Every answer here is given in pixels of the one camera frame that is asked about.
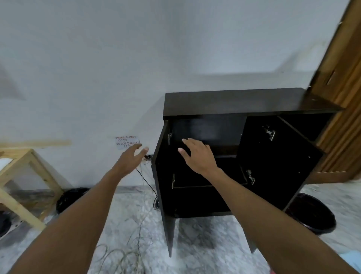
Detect white paper wall note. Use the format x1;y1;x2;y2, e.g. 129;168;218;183
114;136;141;151

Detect light wooden table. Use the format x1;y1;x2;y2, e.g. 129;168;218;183
0;148;64;231

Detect thin tangled wires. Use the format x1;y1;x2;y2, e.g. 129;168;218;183
93;197;158;274

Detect person's right forearm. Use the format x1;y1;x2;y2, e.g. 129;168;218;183
202;168;359;274

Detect person's right hand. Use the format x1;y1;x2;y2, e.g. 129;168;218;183
177;137;219;177

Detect dark wooden cabinet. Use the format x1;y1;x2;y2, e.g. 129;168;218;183
163;87;345;219

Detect black cable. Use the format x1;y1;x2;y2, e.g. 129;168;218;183
135;163;160;211

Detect person's left forearm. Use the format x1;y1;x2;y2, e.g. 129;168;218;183
8;169;122;274

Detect person's left hand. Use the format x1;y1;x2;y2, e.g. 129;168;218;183
111;146;150;181

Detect brown wooden slatted door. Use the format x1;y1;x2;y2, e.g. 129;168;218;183
304;0;361;184

